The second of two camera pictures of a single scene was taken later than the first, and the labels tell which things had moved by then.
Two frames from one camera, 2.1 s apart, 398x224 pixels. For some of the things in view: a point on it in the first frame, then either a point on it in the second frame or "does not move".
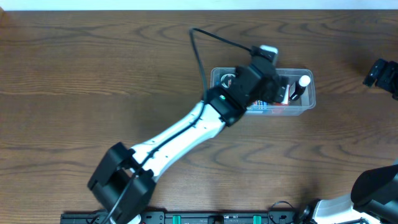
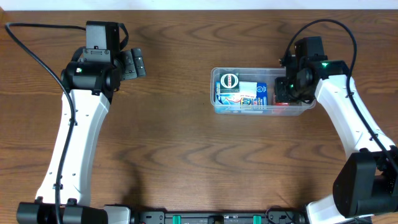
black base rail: x=191 y=217 does not move
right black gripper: x=379 y=73 → x=280 y=92
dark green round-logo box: x=228 y=80 does not move
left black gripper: x=280 y=90 → x=134 y=64
